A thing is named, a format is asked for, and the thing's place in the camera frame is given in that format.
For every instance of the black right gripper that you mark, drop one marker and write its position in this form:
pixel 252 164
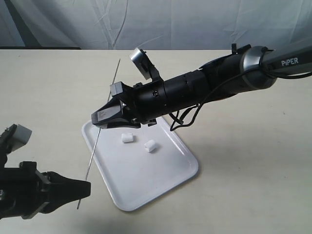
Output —
pixel 144 103

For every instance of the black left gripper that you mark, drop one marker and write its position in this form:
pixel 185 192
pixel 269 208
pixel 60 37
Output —
pixel 22 191

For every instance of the white marshmallow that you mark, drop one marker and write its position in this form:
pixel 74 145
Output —
pixel 150 145
pixel 127 137

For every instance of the thin metal skewer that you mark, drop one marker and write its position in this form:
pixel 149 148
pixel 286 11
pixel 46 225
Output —
pixel 99 130

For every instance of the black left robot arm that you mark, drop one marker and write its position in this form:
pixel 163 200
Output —
pixel 25 192

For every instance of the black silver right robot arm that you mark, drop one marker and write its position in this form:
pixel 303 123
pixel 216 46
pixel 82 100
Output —
pixel 245 69

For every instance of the white plastic tray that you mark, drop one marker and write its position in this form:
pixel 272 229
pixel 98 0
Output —
pixel 133 176

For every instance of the grey wrinkled backdrop cloth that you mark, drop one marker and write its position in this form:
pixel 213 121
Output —
pixel 153 24

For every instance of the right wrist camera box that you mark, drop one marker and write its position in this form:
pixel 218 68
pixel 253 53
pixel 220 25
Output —
pixel 144 65

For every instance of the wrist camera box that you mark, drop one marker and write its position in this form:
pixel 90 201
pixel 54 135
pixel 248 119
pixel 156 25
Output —
pixel 144 65
pixel 14 137

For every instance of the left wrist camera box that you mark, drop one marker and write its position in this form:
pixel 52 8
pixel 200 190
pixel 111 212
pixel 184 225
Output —
pixel 14 137

